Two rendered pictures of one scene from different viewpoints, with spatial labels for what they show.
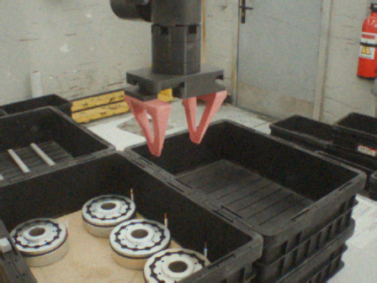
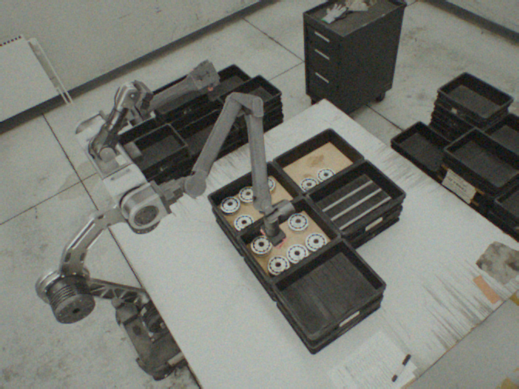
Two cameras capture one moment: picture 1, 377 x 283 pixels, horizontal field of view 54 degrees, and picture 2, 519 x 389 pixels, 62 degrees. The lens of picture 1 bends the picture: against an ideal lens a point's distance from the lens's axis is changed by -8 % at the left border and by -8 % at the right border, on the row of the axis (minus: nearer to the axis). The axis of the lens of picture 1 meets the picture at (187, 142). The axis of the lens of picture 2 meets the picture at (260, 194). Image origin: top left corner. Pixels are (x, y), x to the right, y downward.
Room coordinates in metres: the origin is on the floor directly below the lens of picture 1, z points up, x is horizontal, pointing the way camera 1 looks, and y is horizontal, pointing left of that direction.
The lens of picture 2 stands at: (0.68, -0.93, 2.64)
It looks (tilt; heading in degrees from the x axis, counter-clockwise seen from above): 52 degrees down; 104
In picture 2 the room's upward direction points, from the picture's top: 10 degrees counter-clockwise
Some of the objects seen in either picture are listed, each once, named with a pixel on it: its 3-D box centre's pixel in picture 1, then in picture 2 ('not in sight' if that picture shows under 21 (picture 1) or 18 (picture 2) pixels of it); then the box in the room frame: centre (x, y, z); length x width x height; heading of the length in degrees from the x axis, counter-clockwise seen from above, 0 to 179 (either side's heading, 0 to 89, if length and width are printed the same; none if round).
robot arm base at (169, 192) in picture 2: not in sight; (168, 193); (0.11, -0.03, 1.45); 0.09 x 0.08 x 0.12; 131
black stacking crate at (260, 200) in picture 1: (239, 189); (327, 290); (0.68, -0.10, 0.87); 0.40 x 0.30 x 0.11; 39
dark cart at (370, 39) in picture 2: not in sight; (350, 59); (0.83, 2.14, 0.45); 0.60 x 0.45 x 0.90; 41
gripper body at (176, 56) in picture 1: (176, 54); (273, 228); (0.46, 0.01, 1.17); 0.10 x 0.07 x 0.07; 130
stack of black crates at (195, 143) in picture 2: not in sight; (210, 147); (-0.22, 1.29, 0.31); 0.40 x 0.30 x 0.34; 41
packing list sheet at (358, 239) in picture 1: (331, 206); (371, 373); (0.87, -0.39, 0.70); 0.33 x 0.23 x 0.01; 41
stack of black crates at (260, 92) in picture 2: not in sight; (252, 117); (0.08, 1.55, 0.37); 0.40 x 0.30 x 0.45; 41
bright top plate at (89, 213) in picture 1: (108, 209); (316, 241); (0.62, 0.15, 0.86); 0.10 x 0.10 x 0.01
